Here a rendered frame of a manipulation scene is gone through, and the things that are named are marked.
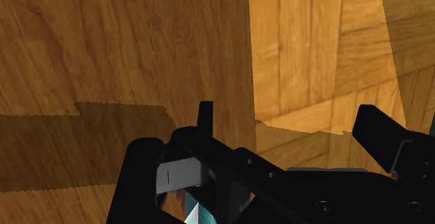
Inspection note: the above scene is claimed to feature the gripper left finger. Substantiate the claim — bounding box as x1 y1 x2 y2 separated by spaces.
106 100 287 224

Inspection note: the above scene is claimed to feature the teal and white patterned object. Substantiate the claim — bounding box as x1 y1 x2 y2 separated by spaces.
176 188 218 224

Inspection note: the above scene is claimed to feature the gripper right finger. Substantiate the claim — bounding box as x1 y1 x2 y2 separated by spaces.
351 104 435 184

